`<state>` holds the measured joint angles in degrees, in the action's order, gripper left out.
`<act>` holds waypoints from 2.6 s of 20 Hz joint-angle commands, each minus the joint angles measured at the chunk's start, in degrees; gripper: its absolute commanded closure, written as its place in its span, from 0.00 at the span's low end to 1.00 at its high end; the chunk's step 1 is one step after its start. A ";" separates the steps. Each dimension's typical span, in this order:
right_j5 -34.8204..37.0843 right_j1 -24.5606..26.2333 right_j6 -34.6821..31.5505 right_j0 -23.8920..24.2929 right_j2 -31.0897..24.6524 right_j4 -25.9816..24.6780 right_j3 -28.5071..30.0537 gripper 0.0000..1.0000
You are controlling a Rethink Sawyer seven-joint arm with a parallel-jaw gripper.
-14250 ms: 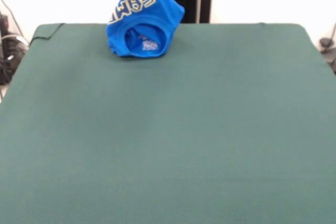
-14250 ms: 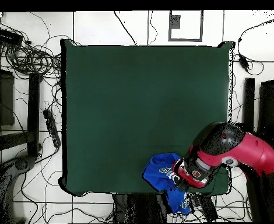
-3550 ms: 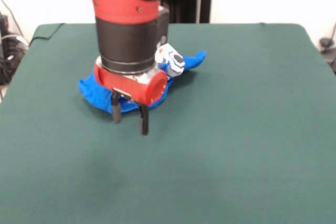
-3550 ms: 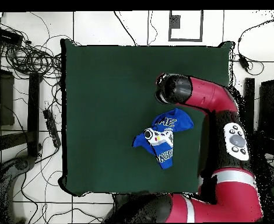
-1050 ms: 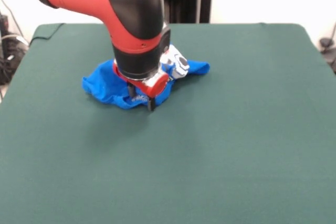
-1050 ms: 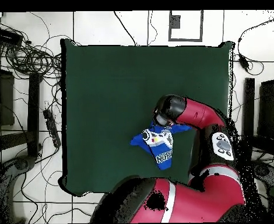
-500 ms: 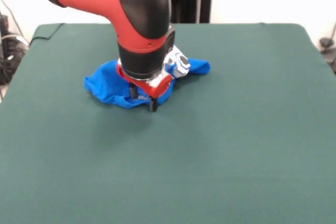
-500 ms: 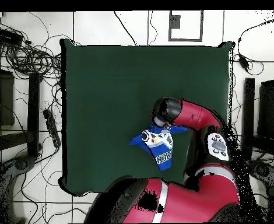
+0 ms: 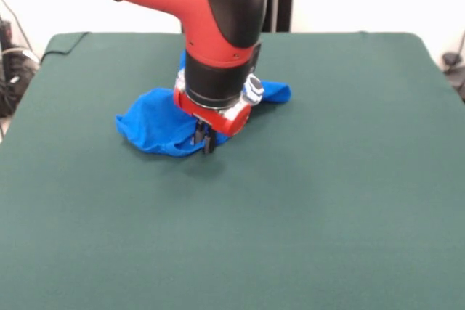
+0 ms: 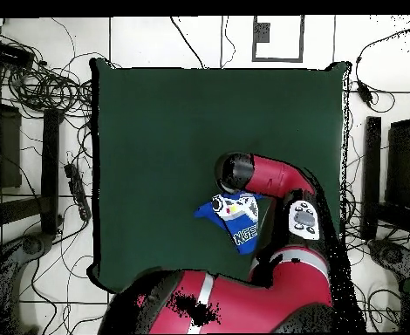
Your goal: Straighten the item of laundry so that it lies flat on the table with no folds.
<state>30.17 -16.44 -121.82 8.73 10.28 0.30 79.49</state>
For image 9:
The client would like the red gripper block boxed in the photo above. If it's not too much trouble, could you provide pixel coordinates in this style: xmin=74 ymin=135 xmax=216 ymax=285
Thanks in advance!
xmin=172 ymin=86 xmax=252 ymax=155

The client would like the blue printed T-shirt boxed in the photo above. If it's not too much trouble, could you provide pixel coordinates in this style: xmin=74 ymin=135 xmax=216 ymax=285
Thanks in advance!
xmin=115 ymin=51 xmax=294 ymax=158

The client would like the dark green table cloth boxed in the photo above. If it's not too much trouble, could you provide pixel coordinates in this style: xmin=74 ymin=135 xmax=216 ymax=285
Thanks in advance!
xmin=0 ymin=30 xmax=465 ymax=310

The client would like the black and white cable bundle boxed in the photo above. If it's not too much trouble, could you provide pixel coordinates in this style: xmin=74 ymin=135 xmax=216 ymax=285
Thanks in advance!
xmin=0 ymin=0 xmax=41 ymax=140

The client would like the black cable plug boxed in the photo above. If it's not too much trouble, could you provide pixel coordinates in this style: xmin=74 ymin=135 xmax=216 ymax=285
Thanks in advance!
xmin=441 ymin=30 xmax=465 ymax=104

